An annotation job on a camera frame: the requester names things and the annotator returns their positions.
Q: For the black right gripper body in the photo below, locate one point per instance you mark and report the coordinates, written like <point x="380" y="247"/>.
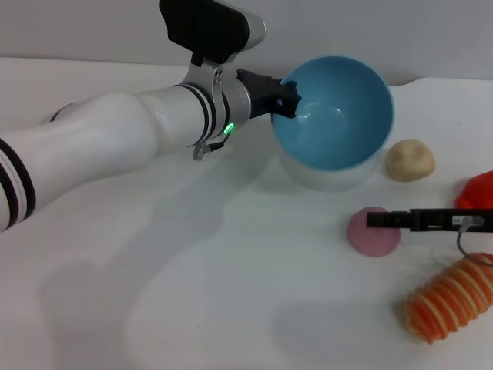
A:
<point x="435" y="221"/>

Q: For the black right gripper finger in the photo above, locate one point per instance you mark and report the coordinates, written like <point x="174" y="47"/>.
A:
<point x="385" y="220"/>

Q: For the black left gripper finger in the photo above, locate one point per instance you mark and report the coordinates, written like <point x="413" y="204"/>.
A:
<point x="289" y="100"/>

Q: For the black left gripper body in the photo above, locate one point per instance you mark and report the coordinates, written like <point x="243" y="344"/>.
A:
<point x="263" y="96"/>

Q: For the pink toy peach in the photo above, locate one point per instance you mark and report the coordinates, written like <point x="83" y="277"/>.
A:
<point x="371" y="243"/>

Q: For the blue bowl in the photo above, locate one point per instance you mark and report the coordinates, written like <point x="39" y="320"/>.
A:
<point x="339" y="127"/>

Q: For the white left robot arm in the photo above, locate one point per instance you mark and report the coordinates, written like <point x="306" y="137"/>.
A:
<point x="108" y="142"/>

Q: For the red toy pepper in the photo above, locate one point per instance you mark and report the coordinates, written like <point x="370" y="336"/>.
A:
<point x="477" y="192"/>

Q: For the beige toy potato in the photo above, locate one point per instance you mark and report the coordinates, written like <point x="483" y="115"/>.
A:
<point x="410" y="160"/>

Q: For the orange striped toy shrimp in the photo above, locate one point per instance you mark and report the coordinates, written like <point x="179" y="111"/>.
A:
<point x="447" y="304"/>

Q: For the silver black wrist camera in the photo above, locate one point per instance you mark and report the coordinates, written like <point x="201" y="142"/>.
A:
<point x="208" y="27"/>

